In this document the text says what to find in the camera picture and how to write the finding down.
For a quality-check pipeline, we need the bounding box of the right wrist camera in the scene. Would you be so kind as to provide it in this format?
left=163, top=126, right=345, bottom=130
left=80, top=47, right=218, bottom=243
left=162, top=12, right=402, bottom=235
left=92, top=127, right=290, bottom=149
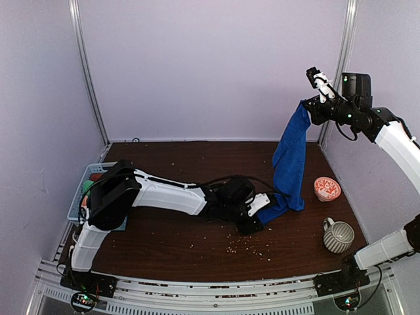
left=306, top=67, right=336, bottom=104

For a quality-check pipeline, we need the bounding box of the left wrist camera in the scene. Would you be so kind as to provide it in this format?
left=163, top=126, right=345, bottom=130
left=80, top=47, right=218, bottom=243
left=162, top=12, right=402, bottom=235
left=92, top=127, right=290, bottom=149
left=247, top=193, right=270, bottom=217

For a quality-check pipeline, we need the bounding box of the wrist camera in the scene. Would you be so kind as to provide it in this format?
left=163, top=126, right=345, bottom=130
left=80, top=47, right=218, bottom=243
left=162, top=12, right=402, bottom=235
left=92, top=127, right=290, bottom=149
left=306, top=67, right=336, bottom=104
left=247, top=193, right=270, bottom=217

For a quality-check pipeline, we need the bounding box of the dark red rolled towel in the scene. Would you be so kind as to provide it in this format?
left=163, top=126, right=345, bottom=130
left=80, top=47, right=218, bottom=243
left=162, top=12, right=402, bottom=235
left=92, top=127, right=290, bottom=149
left=89, top=173, right=102, bottom=181

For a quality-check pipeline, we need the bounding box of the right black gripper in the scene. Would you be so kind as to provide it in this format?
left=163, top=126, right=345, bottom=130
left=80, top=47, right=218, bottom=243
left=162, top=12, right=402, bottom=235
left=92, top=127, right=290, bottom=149
left=303, top=91, right=358, bottom=125

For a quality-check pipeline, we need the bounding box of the orange bunny pattern towel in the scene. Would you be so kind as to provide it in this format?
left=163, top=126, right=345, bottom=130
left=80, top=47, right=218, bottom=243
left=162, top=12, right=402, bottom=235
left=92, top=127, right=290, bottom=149
left=81, top=196, right=88, bottom=210

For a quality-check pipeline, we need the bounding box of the light blue plastic basket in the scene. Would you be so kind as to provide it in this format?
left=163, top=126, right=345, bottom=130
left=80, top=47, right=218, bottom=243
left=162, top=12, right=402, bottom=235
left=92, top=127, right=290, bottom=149
left=67, top=162, right=116, bottom=226

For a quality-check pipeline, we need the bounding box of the grey striped mug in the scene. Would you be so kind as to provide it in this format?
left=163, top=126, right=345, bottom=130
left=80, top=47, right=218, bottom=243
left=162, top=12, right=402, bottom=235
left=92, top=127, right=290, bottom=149
left=323, top=217, right=355, bottom=254

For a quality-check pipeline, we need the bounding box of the green rolled towel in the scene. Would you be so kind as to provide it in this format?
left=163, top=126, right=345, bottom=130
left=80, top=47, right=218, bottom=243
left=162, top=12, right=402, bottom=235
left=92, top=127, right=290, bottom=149
left=82, top=180, right=94, bottom=193

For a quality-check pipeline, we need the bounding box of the blue towel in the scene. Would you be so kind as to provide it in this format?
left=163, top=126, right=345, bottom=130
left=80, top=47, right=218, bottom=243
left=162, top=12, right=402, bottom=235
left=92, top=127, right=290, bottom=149
left=257, top=101, right=311, bottom=225

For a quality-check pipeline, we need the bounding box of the left aluminium frame post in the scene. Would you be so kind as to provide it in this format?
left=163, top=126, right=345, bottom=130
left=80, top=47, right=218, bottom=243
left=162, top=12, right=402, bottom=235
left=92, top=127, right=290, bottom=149
left=68, top=0, right=110, bottom=146

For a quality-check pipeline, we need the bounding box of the front aluminium rail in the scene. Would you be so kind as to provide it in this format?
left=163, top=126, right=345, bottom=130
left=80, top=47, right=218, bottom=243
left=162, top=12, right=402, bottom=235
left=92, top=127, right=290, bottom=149
left=24, top=261, right=404, bottom=314

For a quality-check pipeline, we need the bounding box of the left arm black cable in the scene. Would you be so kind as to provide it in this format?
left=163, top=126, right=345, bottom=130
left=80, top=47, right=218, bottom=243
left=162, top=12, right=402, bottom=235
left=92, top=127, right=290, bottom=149
left=203, top=174, right=293, bottom=200

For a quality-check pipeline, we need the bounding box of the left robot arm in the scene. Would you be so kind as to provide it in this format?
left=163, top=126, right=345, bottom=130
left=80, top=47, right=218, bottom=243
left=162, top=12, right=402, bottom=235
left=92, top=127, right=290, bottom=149
left=68, top=160, right=271, bottom=291

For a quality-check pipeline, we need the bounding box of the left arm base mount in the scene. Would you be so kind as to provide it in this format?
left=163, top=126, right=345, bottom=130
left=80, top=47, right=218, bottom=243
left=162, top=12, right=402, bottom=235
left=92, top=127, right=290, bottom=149
left=60, top=271, right=117, bottom=313

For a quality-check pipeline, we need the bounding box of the aluminium frame post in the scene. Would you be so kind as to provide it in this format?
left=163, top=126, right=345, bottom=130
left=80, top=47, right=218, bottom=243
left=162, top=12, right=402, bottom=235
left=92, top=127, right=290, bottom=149
left=68, top=0, right=110, bottom=146
left=318, top=0, right=359, bottom=150

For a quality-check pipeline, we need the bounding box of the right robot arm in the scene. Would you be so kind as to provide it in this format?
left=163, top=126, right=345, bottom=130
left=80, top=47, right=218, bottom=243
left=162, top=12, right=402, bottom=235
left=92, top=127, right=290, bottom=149
left=303, top=67, right=419, bottom=290

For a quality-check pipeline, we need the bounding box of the right aluminium frame post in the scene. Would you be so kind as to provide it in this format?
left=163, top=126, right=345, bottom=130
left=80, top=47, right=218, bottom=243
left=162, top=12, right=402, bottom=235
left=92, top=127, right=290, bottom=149
left=318, top=0, right=359, bottom=150

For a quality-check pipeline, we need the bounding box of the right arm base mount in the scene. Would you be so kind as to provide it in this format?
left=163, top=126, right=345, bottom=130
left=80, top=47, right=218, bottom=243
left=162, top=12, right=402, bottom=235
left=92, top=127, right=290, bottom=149
left=313, top=271, right=370, bottom=312

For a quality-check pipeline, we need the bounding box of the orange white patterned bowl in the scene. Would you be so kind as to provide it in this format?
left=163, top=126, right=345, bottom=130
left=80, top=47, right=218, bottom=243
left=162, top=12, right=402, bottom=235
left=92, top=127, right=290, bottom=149
left=314, top=177, right=341, bottom=202

